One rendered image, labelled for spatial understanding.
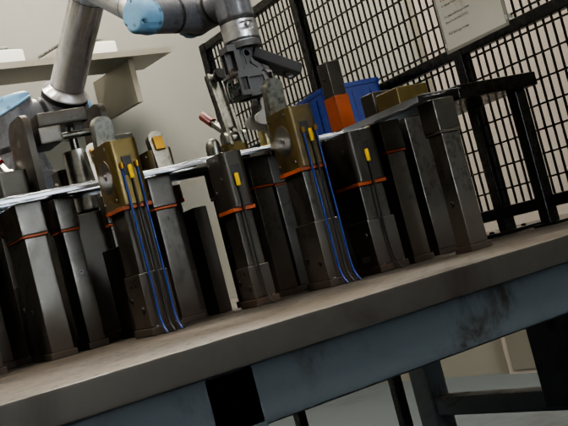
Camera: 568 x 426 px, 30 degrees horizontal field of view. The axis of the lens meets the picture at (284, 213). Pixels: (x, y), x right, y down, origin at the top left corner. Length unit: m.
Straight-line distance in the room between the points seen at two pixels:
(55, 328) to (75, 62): 0.89
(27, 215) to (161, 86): 4.00
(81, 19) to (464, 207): 1.09
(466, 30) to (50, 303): 1.16
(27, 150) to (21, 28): 3.48
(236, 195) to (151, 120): 3.90
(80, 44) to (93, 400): 1.58
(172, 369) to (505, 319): 0.58
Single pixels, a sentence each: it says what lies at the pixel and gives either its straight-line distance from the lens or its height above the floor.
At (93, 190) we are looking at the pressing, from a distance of 2.11.
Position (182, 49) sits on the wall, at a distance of 6.06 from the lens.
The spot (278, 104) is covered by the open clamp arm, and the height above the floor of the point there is 1.06.
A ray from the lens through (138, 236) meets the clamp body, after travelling 1.86.
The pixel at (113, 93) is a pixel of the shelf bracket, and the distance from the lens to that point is 5.55.
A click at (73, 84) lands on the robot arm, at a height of 1.32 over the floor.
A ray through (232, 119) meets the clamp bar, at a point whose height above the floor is 1.10.
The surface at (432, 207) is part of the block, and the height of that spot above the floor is 0.80.
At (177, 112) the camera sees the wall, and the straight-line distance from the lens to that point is 5.92.
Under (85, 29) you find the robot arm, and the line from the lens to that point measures 2.62.
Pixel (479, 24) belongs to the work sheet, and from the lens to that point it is 2.48.
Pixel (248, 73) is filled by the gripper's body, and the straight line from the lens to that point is 2.16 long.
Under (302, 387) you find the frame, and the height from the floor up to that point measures 0.61.
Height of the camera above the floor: 0.77
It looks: 3 degrees up
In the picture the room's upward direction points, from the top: 14 degrees counter-clockwise
